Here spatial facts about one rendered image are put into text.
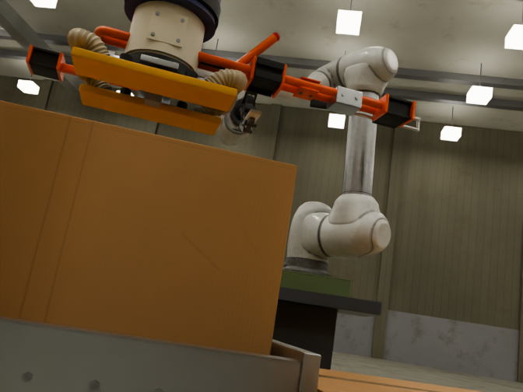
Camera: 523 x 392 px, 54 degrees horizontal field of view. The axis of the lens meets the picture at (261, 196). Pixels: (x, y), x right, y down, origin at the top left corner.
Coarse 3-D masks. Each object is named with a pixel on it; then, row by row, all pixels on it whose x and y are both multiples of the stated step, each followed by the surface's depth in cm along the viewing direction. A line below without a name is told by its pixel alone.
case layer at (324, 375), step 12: (324, 372) 127; (336, 372) 132; (324, 384) 101; (336, 384) 104; (348, 384) 108; (360, 384) 112; (372, 384) 116; (384, 384) 120; (396, 384) 125; (408, 384) 130; (420, 384) 136; (432, 384) 141
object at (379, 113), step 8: (384, 96) 131; (392, 96) 131; (384, 104) 130; (392, 104) 132; (400, 104) 132; (408, 104) 133; (376, 112) 134; (384, 112) 130; (392, 112) 131; (400, 112) 132; (408, 112) 132; (376, 120) 136; (384, 120) 135; (392, 120) 134; (400, 120) 133; (408, 120) 132
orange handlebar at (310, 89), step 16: (96, 32) 117; (112, 32) 117; (64, 64) 140; (224, 64) 122; (240, 64) 123; (288, 80) 126; (304, 80) 127; (304, 96) 131; (320, 96) 132; (368, 112) 135
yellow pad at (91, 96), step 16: (80, 96) 124; (96, 96) 122; (112, 96) 122; (128, 96) 123; (128, 112) 129; (144, 112) 127; (160, 112) 125; (176, 112) 125; (192, 112) 126; (192, 128) 133; (208, 128) 131
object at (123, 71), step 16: (80, 48) 103; (80, 64) 105; (96, 64) 104; (112, 64) 104; (128, 64) 104; (112, 80) 111; (128, 80) 110; (144, 80) 108; (160, 80) 107; (176, 80) 106; (192, 80) 107; (176, 96) 114; (192, 96) 113; (208, 96) 111; (224, 96) 110
